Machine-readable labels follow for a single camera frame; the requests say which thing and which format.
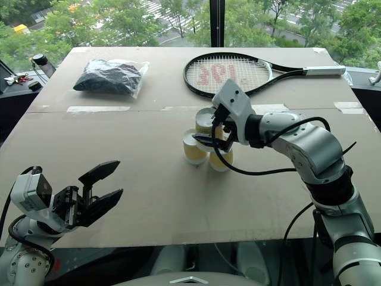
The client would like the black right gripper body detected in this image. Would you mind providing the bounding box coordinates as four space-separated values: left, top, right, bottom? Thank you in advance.
214 117 239 153

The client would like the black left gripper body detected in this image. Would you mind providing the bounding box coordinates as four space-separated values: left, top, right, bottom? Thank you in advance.
52 184 99 230

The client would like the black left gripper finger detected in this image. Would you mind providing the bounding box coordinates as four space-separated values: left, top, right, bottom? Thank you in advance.
78 160 121 196
88 188 124 228

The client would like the yellow white paper cup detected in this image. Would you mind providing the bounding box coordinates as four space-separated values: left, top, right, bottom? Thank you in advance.
182 129 207 167
194 107 224 140
208 145 235 173

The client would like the brown cardboard sheet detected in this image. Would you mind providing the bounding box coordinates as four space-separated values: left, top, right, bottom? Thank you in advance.
0 46 381 249

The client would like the black white tennis racket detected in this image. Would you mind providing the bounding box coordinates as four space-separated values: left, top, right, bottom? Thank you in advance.
182 52 347 100

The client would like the pale tape strip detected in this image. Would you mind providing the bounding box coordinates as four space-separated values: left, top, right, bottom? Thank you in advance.
66 105 131 114
333 101 365 115

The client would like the grey rounded shape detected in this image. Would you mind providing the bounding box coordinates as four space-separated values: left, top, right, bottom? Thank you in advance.
150 244 195 278
234 243 270 284

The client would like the clear bag of black items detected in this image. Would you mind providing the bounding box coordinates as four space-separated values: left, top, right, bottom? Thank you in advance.
72 58 150 101

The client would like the black side ledge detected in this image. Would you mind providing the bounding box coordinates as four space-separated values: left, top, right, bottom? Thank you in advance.
344 66 381 135
0 58 58 144

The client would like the grey robot torso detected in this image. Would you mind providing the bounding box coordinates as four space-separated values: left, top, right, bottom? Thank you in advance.
111 267 270 286

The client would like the red and white key bunch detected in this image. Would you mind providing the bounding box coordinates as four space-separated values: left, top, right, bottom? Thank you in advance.
4 74 34 88

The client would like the round black device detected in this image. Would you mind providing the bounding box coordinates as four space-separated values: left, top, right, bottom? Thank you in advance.
32 53 50 67

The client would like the white figurine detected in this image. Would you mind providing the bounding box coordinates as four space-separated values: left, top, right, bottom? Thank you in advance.
368 60 381 85

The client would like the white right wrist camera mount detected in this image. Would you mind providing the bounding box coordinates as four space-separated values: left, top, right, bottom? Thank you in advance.
211 78 257 146

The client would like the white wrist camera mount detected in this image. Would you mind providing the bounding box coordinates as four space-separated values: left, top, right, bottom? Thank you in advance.
10 166 65 232
211 78 257 146

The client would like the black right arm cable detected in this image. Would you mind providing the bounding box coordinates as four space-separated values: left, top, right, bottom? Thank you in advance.
211 116 357 175
282 201 318 286

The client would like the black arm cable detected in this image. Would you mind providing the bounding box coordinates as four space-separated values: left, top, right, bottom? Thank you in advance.
211 116 357 175
282 201 318 286
0 166 56 278

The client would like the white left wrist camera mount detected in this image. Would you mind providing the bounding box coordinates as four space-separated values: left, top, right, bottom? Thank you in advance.
10 166 65 232

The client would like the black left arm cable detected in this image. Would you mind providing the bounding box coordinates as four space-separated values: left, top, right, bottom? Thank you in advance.
0 166 56 278

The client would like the black window frame post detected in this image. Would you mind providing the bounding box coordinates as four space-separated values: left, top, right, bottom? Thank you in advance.
208 0 225 48

